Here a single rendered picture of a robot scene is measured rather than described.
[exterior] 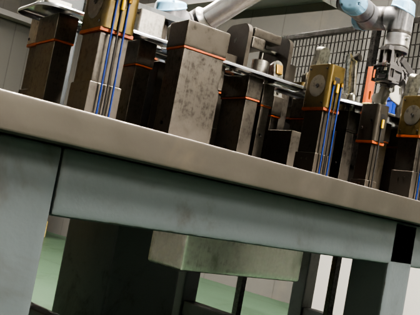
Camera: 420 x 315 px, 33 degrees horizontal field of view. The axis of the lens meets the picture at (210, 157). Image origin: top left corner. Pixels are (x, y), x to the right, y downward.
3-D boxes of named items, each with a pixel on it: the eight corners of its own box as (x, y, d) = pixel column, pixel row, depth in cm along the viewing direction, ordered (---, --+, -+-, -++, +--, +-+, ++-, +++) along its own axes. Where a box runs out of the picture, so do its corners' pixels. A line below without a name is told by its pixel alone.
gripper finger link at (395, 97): (385, 112, 217) (384, 84, 220) (398, 116, 220) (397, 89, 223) (393, 109, 215) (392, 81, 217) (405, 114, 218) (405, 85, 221)
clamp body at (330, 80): (315, 196, 180) (338, 62, 182) (284, 192, 189) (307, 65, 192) (333, 200, 183) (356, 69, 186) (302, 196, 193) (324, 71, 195)
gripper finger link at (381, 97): (363, 110, 225) (374, 82, 224) (375, 114, 228) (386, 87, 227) (370, 112, 222) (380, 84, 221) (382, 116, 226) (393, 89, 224)
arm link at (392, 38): (397, 39, 229) (417, 37, 222) (394, 53, 228) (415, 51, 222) (381, 32, 224) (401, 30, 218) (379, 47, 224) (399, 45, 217)
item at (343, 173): (333, 203, 214) (349, 109, 216) (322, 201, 218) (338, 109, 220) (345, 205, 217) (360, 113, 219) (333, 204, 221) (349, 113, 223)
